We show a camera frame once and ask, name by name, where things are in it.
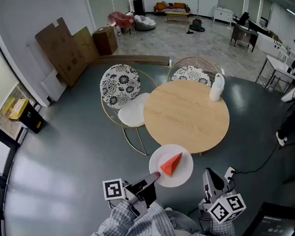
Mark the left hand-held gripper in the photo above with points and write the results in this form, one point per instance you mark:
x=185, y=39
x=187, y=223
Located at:
x=139, y=194

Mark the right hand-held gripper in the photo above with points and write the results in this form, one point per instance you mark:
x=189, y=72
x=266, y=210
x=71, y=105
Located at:
x=225, y=206

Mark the red watermelon slice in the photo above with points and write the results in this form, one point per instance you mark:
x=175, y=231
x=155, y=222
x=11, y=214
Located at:
x=170, y=165

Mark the white round plate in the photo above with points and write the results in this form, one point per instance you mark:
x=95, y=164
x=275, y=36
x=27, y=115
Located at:
x=185, y=173

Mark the person's left forearm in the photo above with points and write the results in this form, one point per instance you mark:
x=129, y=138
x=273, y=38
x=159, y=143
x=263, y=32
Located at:
x=125, y=223

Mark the person's right forearm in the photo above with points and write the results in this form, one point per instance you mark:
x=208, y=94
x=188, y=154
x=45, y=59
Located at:
x=222, y=232

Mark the round wooden table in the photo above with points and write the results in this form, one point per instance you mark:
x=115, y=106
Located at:
x=183, y=117

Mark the black tablet screen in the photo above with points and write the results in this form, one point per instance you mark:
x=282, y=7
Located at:
x=272, y=222

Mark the white pitcher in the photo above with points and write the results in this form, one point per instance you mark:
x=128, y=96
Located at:
x=215, y=91

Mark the white flat panel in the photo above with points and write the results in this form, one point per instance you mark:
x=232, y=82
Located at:
x=52, y=86

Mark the black bin with yellow lid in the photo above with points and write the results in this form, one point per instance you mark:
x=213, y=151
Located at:
x=28, y=119

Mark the brown cardboard box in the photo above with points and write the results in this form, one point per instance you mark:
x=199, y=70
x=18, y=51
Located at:
x=105, y=40

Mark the small flat cardboard sheet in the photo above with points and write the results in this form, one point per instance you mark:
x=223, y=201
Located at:
x=86, y=46

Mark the dark wooden desk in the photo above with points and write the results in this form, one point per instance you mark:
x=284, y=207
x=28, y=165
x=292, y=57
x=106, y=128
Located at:
x=243, y=32

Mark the grey bean bag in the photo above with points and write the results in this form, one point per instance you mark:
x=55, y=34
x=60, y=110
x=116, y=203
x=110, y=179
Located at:
x=143, y=22

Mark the large flat cardboard sheet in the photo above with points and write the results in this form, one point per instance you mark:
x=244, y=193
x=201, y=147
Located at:
x=58, y=50

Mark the vacuum cleaner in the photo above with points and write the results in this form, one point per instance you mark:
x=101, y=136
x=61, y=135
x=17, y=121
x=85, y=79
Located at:
x=196, y=24

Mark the pink armchair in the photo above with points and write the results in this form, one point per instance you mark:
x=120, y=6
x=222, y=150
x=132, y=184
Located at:
x=122, y=19

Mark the low wooden coffee table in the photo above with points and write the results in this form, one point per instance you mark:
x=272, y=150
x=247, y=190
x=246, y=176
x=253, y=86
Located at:
x=177, y=12

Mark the white sideboard cabinet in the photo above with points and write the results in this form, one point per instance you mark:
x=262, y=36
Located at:
x=223, y=13

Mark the black tall cabinet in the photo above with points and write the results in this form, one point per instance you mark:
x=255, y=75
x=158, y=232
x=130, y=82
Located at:
x=138, y=7

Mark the orange sofa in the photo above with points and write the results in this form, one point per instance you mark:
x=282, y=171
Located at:
x=162, y=6

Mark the floral cushion gold frame chair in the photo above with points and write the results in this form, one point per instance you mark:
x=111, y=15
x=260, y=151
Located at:
x=119, y=84
x=190, y=74

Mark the white table with metal frame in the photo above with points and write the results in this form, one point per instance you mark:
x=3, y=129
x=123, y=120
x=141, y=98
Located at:
x=278, y=66

